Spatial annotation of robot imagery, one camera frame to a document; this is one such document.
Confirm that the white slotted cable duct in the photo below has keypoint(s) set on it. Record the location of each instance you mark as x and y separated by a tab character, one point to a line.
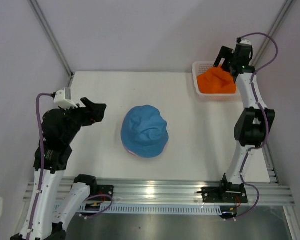
157	209

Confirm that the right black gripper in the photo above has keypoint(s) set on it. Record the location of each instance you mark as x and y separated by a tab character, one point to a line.
224	53

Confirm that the aluminium corner post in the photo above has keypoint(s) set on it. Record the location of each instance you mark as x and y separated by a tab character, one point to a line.
274	29
39	14

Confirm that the orange bucket hat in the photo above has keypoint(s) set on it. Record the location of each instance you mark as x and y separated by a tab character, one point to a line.
216	81

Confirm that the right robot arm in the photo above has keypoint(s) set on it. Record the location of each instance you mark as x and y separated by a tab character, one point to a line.
252	128

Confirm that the blue bucket hat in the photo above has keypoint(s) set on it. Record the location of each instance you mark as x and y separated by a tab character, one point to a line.
144	124

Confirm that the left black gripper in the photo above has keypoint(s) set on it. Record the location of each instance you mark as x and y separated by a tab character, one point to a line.
97	111

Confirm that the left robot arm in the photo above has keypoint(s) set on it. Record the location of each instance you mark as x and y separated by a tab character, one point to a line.
57	129

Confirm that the white plastic basket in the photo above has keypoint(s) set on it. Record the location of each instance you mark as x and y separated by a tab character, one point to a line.
199	68

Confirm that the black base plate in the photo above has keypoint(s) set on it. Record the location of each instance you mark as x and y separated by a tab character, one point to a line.
100	193
226	195

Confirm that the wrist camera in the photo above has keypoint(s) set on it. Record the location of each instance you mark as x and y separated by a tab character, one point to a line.
243	44
62	98

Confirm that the left aluminium corner post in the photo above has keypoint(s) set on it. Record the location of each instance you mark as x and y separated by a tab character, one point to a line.
39	14

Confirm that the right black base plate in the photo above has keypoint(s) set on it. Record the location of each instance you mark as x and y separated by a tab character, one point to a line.
226	195

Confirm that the aluminium mounting rail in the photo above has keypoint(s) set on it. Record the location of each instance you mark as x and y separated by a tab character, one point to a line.
174	192

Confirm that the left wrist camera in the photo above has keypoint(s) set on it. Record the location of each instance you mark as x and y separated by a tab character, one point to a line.
62	98

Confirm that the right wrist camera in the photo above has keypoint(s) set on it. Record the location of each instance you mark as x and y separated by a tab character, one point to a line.
243	44

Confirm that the right aluminium corner post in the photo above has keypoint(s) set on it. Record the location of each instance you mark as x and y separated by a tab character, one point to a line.
274	29

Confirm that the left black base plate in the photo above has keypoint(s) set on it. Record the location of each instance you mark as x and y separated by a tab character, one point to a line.
100	193

